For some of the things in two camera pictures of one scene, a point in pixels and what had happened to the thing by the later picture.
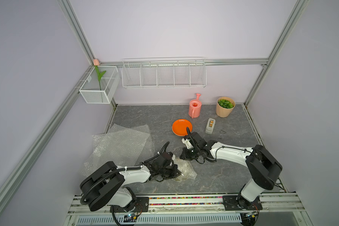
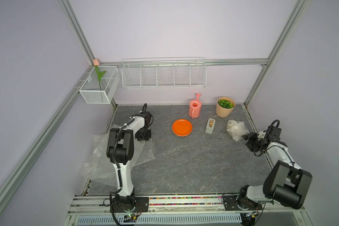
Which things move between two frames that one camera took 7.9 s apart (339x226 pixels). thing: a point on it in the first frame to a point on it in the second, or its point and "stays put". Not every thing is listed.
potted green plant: [224, 106] stays put
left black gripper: [174, 169] to [139, 138]
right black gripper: [183, 156] to [250, 137]
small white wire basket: [90, 90] stays put
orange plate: [179, 127] stays put
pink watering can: [194, 108] stays put
